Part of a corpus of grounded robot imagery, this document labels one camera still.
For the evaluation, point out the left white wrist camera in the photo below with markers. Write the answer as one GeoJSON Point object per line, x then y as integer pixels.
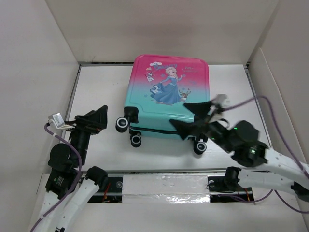
{"type": "Point", "coordinates": [56, 120]}

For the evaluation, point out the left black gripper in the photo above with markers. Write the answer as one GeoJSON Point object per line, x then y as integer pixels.
{"type": "Point", "coordinates": [93, 121]}

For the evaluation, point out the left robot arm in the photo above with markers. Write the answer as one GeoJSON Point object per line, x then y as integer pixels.
{"type": "Point", "coordinates": [67, 190]}

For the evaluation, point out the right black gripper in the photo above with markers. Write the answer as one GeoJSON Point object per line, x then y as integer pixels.
{"type": "Point", "coordinates": [185, 128]}

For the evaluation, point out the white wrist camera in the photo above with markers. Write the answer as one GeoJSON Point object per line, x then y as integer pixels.
{"type": "Point", "coordinates": [56, 120]}
{"type": "Point", "coordinates": [220, 100]}

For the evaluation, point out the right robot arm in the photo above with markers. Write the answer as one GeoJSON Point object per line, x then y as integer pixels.
{"type": "Point", "coordinates": [260, 165]}

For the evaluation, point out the pink and teal suitcase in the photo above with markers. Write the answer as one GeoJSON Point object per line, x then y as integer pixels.
{"type": "Point", "coordinates": [158, 88]}

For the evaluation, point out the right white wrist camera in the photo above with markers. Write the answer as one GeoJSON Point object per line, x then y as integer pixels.
{"type": "Point", "coordinates": [220, 100]}

